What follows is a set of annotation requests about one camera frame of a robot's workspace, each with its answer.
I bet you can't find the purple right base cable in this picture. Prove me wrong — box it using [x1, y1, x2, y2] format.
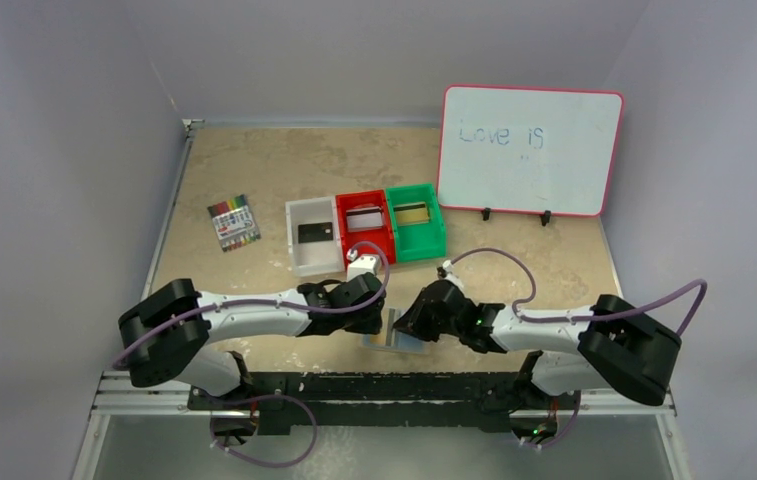
[518, 390, 579, 452]

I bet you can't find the pack of coloured markers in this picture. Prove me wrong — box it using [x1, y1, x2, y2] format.
[207, 194, 261, 252]

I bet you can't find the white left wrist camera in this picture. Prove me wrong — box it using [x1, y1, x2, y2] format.
[346, 248, 382, 281]

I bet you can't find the red plastic bin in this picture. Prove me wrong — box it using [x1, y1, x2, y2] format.
[335, 190, 396, 265]

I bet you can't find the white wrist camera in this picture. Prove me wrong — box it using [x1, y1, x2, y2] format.
[346, 248, 382, 281]
[436, 260, 464, 290]

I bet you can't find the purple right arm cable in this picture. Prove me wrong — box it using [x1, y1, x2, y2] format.
[444, 247, 709, 338]

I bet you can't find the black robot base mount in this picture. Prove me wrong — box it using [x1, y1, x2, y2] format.
[187, 353, 578, 436]

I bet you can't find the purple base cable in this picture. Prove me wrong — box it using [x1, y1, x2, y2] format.
[209, 394, 319, 469]
[518, 390, 579, 452]

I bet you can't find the green plastic bin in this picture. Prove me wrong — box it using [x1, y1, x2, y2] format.
[384, 183, 447, 263]

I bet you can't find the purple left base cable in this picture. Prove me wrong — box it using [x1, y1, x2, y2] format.
[209, 394, 319, 469]

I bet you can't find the aluminium frame rail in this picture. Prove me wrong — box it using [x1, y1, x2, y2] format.
[94, 371, 677, 415]

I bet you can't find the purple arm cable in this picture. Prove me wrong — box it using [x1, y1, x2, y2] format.
[111, 241, 393, 372]
[444, 247, 709, 338]

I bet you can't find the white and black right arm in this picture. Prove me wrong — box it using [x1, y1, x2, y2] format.
[393, 280, 682, 406]

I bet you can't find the white card with stripe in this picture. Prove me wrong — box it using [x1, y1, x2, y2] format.
[345, 206, 385, 232]

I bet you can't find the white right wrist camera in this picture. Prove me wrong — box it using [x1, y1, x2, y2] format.
[436, 260, 464, 290]

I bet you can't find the black card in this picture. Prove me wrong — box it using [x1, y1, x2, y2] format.
[297, 222, 335, 244]

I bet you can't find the white plastic bin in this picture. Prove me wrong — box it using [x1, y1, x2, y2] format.
[285, 196, 344, 277]

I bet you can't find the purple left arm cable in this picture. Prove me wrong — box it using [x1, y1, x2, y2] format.
[111, 241, 393, 372]

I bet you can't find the pink framed whiteboard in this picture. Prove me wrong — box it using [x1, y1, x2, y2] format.
[436, 85, 625, 217]

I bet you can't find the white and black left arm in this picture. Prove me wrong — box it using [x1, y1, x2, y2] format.
[113, 272, 389, 397]

